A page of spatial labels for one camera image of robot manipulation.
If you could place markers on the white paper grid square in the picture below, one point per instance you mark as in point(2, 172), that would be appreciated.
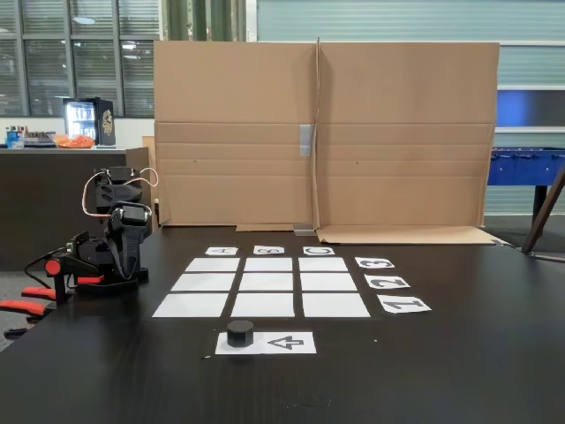
point(213, 265)
point(266, 282)
point(323, 265)
point(268, 265)
point(190, 305)
point(329, 282)
point(335, 305)
point(204, 282)
point(262, 305)

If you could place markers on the brown cardboard panel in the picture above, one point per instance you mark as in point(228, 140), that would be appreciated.
point(406, 88)
point(234, 88)

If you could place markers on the orange bag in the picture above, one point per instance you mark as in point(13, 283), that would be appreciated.
point(75, 141)

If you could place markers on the black mini fridge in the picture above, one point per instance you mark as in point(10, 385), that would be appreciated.
point(106, 121)

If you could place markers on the paper sheet letter B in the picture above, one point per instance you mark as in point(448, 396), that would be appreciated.
point(257, 252)

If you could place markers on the paper sheet letter A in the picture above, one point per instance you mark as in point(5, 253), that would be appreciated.
point(209, 253)

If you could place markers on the blue foosball table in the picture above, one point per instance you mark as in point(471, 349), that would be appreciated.
point(521, 170)

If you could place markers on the black and red clamp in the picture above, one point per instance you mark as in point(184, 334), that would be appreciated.
point(54, 267)

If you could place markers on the paper sheet number 1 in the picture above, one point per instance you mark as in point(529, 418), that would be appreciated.
point(388, 310)

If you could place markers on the dark counter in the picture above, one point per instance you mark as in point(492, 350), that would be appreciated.
point(39, 199)

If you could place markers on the paper sheet number 2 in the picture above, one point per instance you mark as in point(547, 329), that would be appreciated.
point(373, 286)

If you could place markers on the white arrow paper sheet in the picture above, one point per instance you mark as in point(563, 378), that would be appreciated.
point(265, 349)

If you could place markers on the paper sheet number 3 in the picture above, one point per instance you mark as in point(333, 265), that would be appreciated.
point(359, 266)

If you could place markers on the paper sheet letter C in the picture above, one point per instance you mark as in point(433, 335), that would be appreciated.
point(306, 253)

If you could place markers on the grey tape strip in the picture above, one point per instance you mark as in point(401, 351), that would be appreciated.
point(306, 140)
point(303, 230)

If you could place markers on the small bottles row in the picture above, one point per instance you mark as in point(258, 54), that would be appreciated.
point(39, 137)

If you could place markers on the black octagonal token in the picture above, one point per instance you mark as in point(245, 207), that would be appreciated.
point(239, 335)

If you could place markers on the brown wooden leg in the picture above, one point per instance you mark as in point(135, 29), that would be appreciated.
point(545, 207)

